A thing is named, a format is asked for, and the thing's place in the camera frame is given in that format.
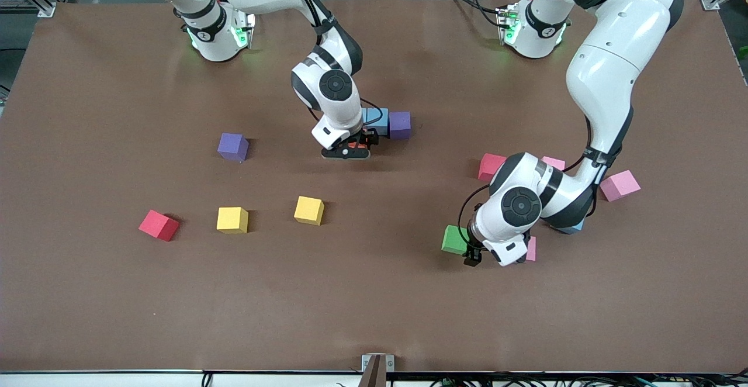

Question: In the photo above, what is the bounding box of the green foam cube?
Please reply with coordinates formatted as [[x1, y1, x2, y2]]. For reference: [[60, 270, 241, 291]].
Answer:
[[441, 224, 469, 256]]

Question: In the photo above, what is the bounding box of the purple foam cube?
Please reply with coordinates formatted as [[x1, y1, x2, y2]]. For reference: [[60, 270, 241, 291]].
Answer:
[[388, 111, 412, 141], [217, 133, 250, 162]]

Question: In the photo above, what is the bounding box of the yellow foam cube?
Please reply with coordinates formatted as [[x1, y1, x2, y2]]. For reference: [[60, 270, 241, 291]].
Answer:
[[216, 206, 250, 235], [293, 195, 325, 226]]

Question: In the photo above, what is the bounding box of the red foam cube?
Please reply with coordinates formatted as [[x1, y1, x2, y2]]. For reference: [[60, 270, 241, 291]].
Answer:
[[138, 209, 181, 243], [477, 153, 508, 183]]

